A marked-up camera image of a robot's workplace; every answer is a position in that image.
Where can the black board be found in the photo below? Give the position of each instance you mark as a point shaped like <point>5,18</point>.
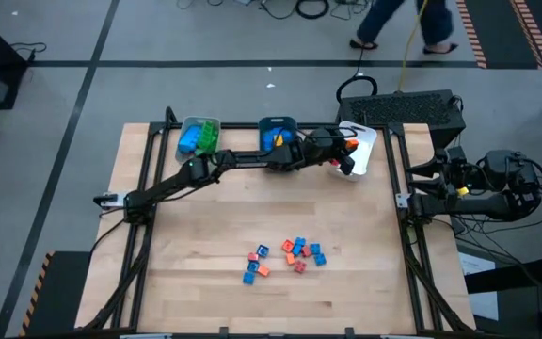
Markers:
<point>511,278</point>

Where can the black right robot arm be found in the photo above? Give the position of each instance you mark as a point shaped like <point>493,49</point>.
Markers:
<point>487,207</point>

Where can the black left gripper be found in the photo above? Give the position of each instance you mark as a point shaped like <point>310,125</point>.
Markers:
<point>323,148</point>

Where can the teal plastic bin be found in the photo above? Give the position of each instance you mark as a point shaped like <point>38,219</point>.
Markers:
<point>264,122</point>

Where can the black mesh computer case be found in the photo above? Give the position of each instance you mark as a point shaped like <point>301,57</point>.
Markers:
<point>403,113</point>

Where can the small blue building block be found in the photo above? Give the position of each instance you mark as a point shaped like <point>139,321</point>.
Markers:
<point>252,266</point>
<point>320,260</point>
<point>300,241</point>
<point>263,250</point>
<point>315,248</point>
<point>296,250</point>
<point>249,278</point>

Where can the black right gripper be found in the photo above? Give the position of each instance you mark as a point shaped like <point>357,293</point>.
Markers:
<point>457,174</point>

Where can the small orange building block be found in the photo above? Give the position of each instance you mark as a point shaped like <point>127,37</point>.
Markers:
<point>290,259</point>
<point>263,270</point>
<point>352,144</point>

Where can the person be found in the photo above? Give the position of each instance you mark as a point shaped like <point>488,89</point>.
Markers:
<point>379,19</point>

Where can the silver arm base bracket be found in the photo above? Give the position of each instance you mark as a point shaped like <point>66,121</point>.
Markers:
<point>118,199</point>
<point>402,201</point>

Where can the medium yellow building block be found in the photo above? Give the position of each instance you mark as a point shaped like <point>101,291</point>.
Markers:
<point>279,140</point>

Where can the light grey plastic bin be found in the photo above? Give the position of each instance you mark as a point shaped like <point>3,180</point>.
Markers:
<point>186,121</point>

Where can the white plastic bin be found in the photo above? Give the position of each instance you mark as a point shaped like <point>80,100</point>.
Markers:
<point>367,150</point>

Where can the black orange-striped floor mat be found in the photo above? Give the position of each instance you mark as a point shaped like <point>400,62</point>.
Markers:
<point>497,28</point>
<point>64,292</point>

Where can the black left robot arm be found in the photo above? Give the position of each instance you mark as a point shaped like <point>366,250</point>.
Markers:
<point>252,160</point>

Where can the white paper sheet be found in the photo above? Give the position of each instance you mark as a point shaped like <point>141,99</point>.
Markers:
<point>475,263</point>

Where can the medium blue building block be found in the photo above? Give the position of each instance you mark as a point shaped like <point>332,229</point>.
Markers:
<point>287,135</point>
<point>269,141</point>

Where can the small red building block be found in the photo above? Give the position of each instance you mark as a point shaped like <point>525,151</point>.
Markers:
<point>288,246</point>
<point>253,257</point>
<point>307,251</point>
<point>334,163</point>
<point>299,266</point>

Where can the black table frame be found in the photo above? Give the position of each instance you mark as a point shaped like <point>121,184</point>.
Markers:
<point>238,125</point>

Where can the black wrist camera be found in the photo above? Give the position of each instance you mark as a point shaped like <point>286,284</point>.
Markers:
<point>457,154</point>

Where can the large green building block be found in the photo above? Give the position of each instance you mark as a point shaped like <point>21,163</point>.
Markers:
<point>207,139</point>

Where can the large blue building block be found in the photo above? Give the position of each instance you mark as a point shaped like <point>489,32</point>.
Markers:
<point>189,140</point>

